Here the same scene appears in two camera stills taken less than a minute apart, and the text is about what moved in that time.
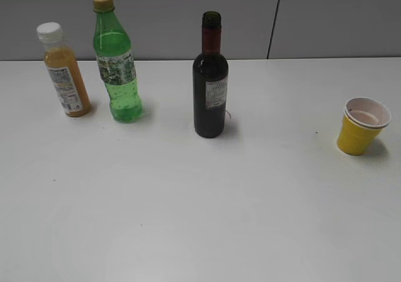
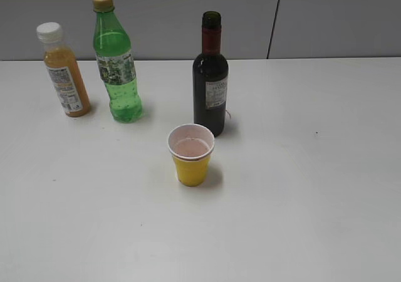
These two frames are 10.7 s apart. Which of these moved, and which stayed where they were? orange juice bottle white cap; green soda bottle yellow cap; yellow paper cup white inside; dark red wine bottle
Moved: yellow paper cup white inside
Stayed: orange juice bottle white cap; dark red wine bottle; green soda bottle yellow cap
